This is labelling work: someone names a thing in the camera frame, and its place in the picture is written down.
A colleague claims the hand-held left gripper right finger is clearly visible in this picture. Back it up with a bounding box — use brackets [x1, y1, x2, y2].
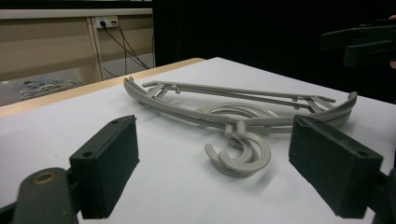
[288, 114, 385, 219]

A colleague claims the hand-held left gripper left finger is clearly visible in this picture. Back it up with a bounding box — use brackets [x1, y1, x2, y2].
[68, 114, 140, 220]

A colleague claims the black curtain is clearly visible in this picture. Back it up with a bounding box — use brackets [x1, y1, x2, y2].
[152, 0, 396, 105]

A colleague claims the black power cable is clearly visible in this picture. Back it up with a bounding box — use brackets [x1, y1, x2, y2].
[100, 21, 151, 71]
[112, 21, 129, 76]

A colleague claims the white wall power socket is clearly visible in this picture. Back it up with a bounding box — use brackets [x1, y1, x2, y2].
[94, 16, 120, 29]

